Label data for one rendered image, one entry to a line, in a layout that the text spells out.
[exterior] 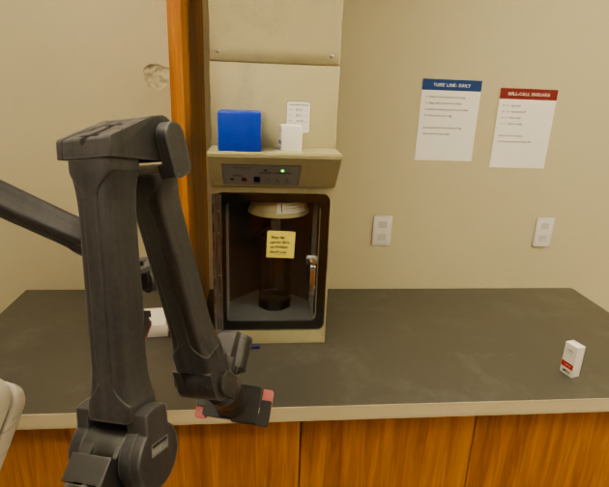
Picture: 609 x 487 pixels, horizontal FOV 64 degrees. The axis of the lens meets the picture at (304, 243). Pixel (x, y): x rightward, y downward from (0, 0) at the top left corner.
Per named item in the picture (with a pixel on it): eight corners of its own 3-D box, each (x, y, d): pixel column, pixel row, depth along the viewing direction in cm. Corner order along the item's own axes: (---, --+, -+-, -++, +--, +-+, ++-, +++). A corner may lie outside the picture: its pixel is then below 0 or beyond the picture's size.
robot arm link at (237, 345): (170, 386, 77) (219, 390, 74) (189, 317, 82) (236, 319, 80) (205, 403, 87) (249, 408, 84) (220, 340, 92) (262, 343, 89)
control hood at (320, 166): (211, 184, 128) (210, 145, 124) (333, 186, 131) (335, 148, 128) (206, 193, 117) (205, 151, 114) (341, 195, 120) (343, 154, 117)
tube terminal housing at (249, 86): (219, 306, 166) (216, 64, 142) (315, 305, 169) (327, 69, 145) (214, 344, 142) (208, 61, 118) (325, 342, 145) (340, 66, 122)
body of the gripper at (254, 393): (211, 382, 94) (203, 372, 88) (263, 388, 94) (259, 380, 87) (203, 416, 91) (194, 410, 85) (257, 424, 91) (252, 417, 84)
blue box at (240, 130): (220, 145, 124) (219, 108, 121) (260, 146, 125) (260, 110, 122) (217, 151, 115) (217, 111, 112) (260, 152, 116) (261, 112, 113)
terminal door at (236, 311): (217, 329, 140) (215, 191, 128) (323, 328, 143) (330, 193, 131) (217, 330, 140) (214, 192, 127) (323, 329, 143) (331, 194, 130)
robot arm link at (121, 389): (36, 108, 54) (110, 99, 51) (119, 124, 67) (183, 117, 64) (70, 493, 58) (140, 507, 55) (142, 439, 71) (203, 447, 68)
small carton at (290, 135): (278, 148, 123) (278, 124, 121) (298, 149, 124) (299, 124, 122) (280, 151, 118) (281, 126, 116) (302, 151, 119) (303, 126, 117)
